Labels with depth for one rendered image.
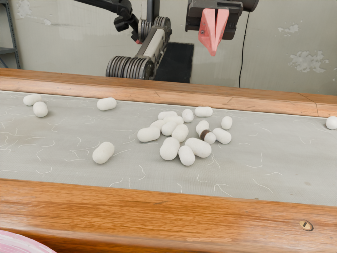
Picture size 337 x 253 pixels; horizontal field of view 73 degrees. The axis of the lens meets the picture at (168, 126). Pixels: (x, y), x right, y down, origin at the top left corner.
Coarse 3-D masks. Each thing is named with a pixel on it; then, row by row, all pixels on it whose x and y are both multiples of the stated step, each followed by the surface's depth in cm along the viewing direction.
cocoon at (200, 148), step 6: (192, 138) 30; (186, 144) 30; (192, 144) 30; (198, 144) 29; (204, 144) 29; (192, 150) 30; (198, 150) 29; (204, 150) 29; (210, 150) 29; (204, 156) 29
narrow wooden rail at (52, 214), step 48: (0, 192) 18; (48, 192) 18; (96, 192) 19; (144, 192) 19; (48, 240) 15; (96, 240) 15; (144, 240) 15; (192, 240) 15; (240, 240) 16; (288, 240) 16; (336, 240) 16
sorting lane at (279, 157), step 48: (0, 96) 45; (48, 96) 48; (0, 144) 29; (48, 144) 30; (96, 144) 31; (144, 144) 32; (240, 144) 34; (288, 144) 36; (336, 144) 37; (192, 192) 23; (240, 192) 24; (288, 192) 25; (336, 192) 25
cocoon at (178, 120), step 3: (165, 117) 37; (168, 117) 37; (171, 117) 37; (174, 117) 37; (177, 117) 37; (180, 117) 37; (165, 120) 37; (168, 120) 37; (171, 120) 37; (174, 120) 37; (177, 120) 37; (180, 120) 37; (183, 120) 38; (165, 123) 37; (177, 123) 37; (180, 123) 37
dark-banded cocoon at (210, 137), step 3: (201, 129) 35; (204, 129) 34; (210, 132) 33; (207, 135) 33; (210, 135) 33; (213, 135) 33; (204, 138) 33; (207, 138) 33; (210, 138) 33; (213, 138) 33; (207, 141) 33; (210, 141) 33; (213, 141) 33
